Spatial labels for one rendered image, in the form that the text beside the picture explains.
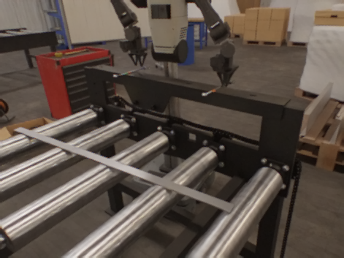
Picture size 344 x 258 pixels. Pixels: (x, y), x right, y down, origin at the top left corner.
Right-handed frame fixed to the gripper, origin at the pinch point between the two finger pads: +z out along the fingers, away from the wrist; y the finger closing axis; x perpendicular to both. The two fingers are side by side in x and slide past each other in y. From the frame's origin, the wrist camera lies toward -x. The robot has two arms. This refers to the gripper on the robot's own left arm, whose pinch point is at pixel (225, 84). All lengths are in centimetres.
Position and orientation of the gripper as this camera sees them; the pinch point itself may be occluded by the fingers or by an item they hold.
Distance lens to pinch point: 131.6
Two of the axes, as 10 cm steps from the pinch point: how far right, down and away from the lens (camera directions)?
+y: 8.0, 2.6, -5.4
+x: 6.0, -3.9, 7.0
